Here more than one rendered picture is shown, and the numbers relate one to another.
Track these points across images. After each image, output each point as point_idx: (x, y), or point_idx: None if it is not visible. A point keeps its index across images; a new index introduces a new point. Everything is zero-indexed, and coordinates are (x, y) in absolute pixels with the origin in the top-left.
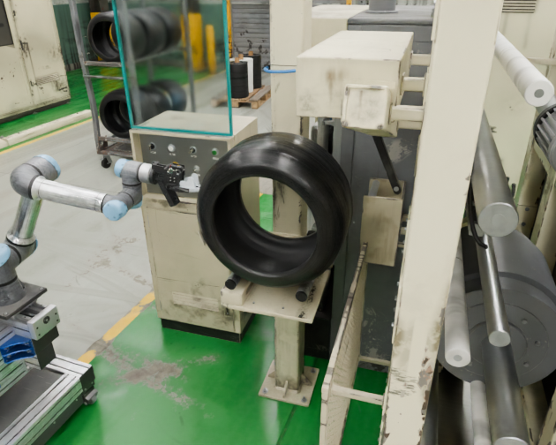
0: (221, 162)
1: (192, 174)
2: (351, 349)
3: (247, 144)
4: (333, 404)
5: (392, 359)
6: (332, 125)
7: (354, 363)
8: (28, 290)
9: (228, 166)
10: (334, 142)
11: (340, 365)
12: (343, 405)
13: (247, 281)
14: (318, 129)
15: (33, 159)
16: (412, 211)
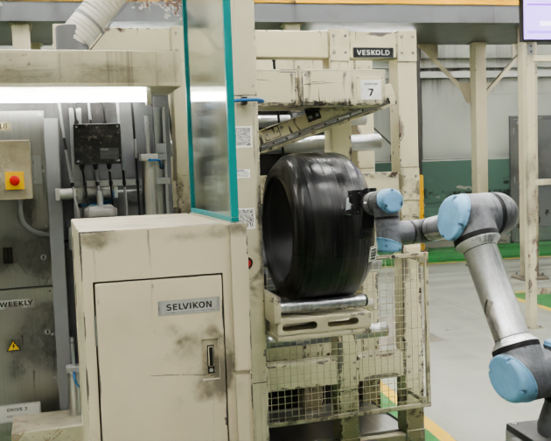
0: (356, 168)
1: (348, 199)
2: (307, 345)
3: (333, 155)
4: (393, 309)
5: (419, 209)
6: (142, 192)
7: (268, 405)
8: (534, 427)
9: (359, 169)
10: (168, 203)
11: (375, 290)
12: (336, 383)
13: (338, 310)
14: (155, 194)
15: (474, 193)
16: (417, 128)
